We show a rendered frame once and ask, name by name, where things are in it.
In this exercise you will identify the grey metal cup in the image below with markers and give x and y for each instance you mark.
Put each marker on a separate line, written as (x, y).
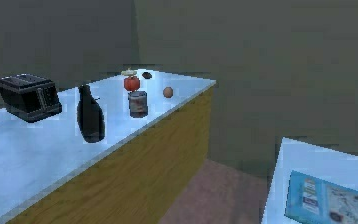
(138, 104)

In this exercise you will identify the black bottle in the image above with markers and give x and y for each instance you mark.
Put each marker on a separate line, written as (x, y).
(90, 116)

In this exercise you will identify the white table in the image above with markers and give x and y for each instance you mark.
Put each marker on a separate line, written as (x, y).
(320, 160)

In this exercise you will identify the blue printed book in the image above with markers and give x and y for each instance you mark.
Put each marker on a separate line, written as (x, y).
(327, 200)

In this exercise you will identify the brown egg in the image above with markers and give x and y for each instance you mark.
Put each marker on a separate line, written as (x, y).
(168, 92)

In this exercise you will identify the pale yellow flat object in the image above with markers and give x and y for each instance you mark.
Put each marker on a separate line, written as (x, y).
(128, 71)

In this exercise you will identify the wooden kitchen counter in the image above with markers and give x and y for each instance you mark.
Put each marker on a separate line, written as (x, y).
(127, 160)

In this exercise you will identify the small black round object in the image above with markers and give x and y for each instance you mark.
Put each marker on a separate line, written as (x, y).
(147, 75)

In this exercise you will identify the black toaster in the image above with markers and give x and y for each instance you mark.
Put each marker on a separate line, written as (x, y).
(28, 97)

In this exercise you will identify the red tomato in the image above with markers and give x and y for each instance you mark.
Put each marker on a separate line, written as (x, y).
(131, 83)

